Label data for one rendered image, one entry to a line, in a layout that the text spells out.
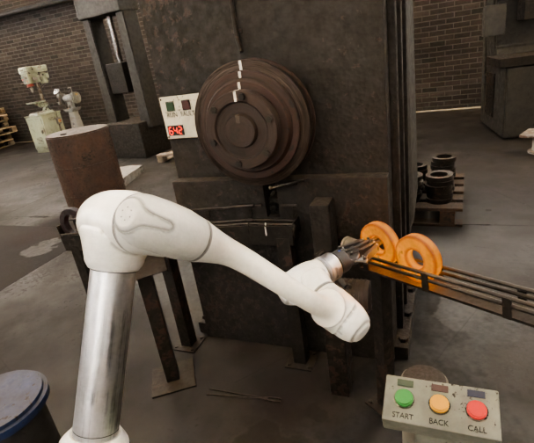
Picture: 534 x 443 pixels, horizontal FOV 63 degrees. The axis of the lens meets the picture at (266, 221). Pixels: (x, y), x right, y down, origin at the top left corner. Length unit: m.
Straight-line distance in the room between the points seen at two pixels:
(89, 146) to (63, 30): 6.44
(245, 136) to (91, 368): 0.92
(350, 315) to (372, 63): 0.91
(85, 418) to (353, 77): 1.34
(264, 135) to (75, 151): 2.98
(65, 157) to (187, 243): 3.57
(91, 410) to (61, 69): 10.03
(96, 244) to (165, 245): 0.18
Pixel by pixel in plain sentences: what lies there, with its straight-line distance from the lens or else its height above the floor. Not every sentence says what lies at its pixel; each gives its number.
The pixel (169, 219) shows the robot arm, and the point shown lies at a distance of 0.85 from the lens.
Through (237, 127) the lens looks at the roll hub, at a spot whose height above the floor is 1.13.
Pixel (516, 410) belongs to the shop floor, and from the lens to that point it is 2.00.
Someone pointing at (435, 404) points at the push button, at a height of 0.61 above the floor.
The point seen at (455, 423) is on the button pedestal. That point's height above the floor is 0.59.
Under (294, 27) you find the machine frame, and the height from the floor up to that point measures 1.43.
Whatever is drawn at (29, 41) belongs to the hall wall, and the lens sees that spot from 11.34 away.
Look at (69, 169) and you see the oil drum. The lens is 4.40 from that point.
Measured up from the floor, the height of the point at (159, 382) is 0.01.
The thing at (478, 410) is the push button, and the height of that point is 0.61.
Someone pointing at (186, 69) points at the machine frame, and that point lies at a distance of 1.92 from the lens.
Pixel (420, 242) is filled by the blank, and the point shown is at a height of 0.79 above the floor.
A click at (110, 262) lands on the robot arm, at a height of 1.01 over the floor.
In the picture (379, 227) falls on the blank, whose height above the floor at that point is 0.79.
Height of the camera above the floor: 1.39
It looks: 22 degrees down
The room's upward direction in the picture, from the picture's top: 9 degrees counter-clockwise
